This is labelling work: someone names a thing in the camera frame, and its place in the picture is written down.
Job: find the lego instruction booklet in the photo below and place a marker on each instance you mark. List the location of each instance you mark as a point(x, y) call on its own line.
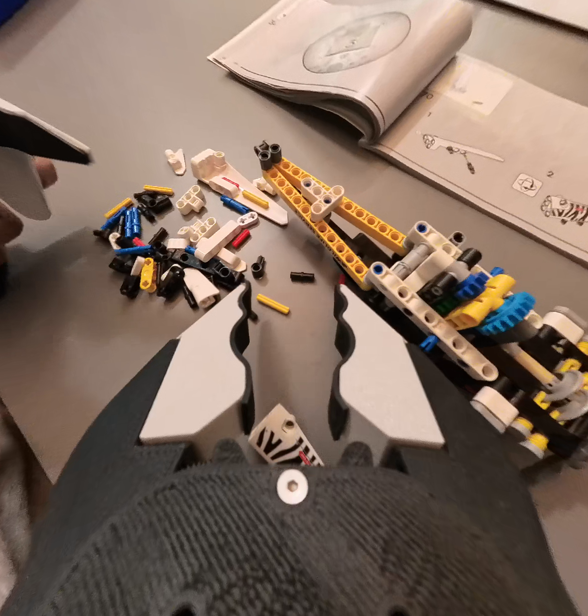
point(371, 57)

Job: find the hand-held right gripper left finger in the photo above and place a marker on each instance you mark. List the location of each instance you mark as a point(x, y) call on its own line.
point(198, 385)

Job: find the person's left hand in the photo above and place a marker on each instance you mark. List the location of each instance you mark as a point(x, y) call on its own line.
point(0, 231)

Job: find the heap of mixed lego pieces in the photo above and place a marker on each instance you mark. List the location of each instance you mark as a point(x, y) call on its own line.
point(202, 240)

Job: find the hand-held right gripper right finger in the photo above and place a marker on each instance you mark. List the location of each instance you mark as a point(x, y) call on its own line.
point(390, 390)

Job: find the partly built lego model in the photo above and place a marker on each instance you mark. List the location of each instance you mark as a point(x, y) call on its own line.
point(419, 298)

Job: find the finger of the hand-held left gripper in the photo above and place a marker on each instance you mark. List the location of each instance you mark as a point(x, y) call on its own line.
point(15, 183)

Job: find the zebra striped lego panel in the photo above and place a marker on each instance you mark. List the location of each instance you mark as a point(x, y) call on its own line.
point(279, 438)

